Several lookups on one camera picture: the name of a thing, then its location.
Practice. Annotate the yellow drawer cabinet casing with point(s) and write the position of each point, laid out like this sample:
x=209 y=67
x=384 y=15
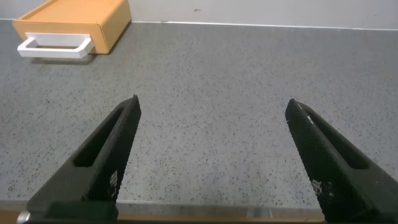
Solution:
x=77 y=12

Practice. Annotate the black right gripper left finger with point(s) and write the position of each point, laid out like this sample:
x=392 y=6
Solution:
x=105 y=168

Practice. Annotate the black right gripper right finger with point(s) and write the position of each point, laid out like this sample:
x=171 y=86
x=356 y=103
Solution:
x=335 y=174

